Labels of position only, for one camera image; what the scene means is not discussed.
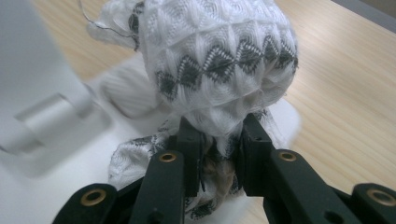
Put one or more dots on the white cloth with grey pattern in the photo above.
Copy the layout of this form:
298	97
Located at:
218	56

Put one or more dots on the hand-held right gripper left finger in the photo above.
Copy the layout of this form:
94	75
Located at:
162	186

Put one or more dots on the white desk lamp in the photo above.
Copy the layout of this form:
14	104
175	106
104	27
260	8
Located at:
31	77

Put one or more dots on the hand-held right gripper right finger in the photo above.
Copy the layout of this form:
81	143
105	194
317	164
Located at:
289	186

